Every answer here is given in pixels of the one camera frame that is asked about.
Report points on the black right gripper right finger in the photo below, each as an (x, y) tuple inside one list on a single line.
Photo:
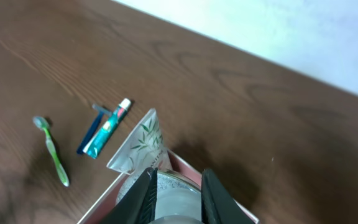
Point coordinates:
[(217, 205)]

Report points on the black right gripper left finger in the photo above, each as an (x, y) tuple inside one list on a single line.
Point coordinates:
[(139, 203)]

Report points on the white lotion tube gold cap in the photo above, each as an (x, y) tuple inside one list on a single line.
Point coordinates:
[(144, 147)]

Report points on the teal toothpaste tube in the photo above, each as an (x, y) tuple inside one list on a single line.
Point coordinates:
[(98, 140)]

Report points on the blue disposable razor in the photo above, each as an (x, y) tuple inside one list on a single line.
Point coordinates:
[(92, 129)]

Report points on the green toothbrush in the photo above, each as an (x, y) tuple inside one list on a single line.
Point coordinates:
[(42, 124)]

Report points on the white box with pink interior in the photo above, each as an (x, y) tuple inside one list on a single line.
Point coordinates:
[(108, 200)]

